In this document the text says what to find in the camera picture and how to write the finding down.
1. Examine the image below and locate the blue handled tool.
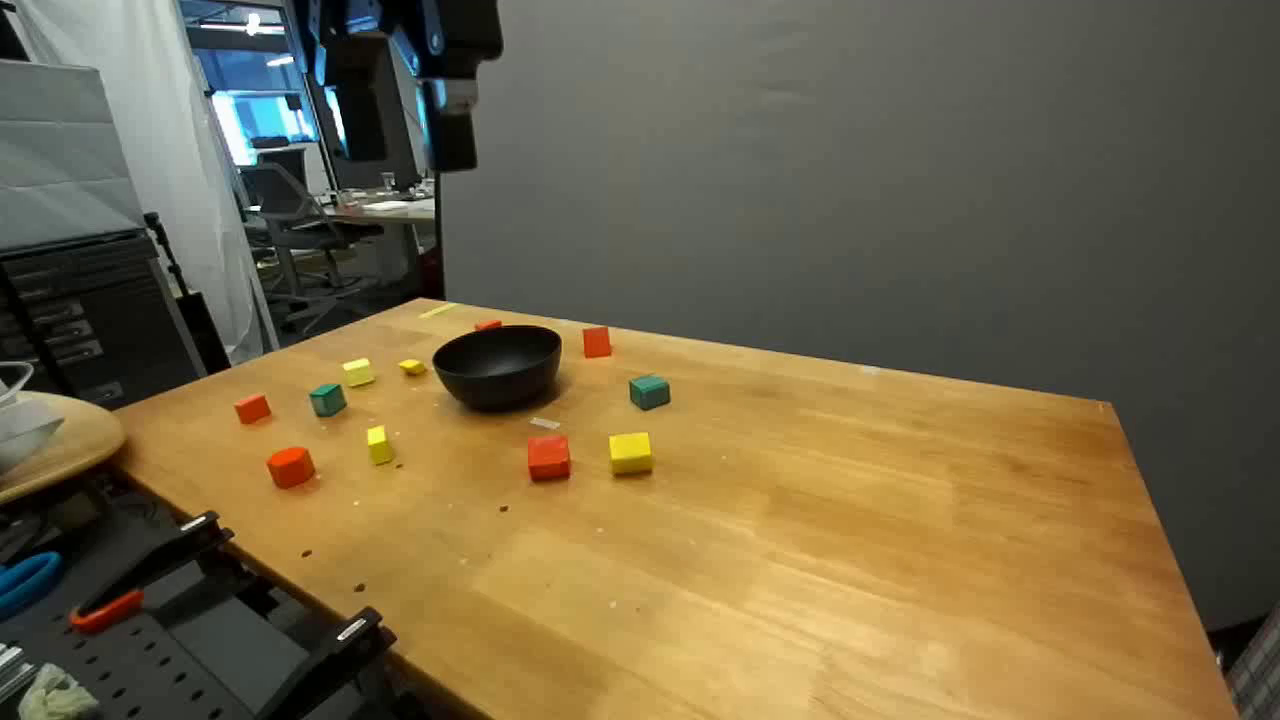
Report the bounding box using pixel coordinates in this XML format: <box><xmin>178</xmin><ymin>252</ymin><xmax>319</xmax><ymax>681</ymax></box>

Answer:
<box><xmin>0</xmin><ymin>551</ymin><xmax>64</xmax><ymax>621</ymax></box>

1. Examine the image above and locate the red hexagonal block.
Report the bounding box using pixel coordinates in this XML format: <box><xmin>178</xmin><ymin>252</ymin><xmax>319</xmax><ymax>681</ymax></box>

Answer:
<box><xmin>268</xmin><ymin>446</ymin><xmax>316</xmax><ymax>488</ymax></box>

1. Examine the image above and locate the large red cube block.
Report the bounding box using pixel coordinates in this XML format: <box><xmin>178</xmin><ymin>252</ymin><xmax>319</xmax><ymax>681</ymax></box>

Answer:
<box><xmin>525</xmin><ymin>433</ymin><xmax>574</xmax><ymax>484</ymax></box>

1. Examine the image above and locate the dark equipment cabinet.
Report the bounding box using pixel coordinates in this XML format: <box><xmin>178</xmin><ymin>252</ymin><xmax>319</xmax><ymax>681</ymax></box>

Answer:
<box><xmin>0</xmin><ymin>227</ymin><xmax>203</xmax><ymax>406</ymax></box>

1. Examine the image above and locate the black perforated tool board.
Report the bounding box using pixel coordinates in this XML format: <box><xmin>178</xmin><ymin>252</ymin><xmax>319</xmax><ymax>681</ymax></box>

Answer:
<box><xmin>0</xmin><ymin>463</ymin><xmax>406</xmax><ymax>720</ymax></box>

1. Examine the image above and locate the black clamp near table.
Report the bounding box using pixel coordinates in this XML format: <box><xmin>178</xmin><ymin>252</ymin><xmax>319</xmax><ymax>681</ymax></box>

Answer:
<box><xmin>256</xmin><ymin>609</ymin><xmax>395</xmax><ymax>720</ymax></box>

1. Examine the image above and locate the round wooden side table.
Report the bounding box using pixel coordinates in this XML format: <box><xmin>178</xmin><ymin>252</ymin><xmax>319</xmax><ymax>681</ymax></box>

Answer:
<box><xmin>0</xmin><ymin>391</ymin><xmax>125</xmax><ymax>505</ymax></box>

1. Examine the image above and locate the black bowl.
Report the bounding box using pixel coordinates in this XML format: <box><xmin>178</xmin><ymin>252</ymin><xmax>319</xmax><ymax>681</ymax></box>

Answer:
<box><xmin>434</xmin><ymin>325</ymin><xmax>565</xmax><ymax>411</ymax></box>

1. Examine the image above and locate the light yellow cube block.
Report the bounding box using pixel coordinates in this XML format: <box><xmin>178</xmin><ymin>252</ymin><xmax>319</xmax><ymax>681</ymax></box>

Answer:
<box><xmin>339</xmin><ymin>357</ymin><xmax>378</xmax><ymax>386</ymax></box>

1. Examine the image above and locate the small yellow rectangular block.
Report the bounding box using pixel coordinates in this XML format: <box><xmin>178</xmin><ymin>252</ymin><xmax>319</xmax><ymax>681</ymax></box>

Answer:
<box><xmin>365</xmin><ymin>423</ymin><xmax>395</xmax><ymax>463</ymax></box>

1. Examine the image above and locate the black clamp with orange handle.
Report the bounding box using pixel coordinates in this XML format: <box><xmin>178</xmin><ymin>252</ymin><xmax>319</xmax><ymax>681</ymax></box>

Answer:
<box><xmin>68</xmin><ymin>511</ymin><xmax>233</xmax><ymax>636</ymax></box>

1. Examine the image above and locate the white curtain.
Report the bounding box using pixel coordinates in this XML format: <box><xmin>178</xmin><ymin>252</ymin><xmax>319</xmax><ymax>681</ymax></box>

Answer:
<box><xmin>15</xmin><ymin>0</ymin><xmax>278</xmax><ymax>362</ymax></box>

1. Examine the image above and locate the large yellow cube block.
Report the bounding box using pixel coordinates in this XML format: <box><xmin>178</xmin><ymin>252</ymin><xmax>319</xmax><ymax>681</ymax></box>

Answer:
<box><xmin>609</xmin><ymin>433</ymin><xmax>657</xmax><ymax>474</ymax></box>

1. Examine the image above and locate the green block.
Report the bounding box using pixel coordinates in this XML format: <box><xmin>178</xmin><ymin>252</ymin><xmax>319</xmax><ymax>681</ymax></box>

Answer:
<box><xmin>628</xmin><ymin>377</ymin><xmax>673</xmax><ymax>406</ymax></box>
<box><xmin>308</xmin><ymin>382</ymin><xmax>347</xmax><ymax>418</ymax></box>

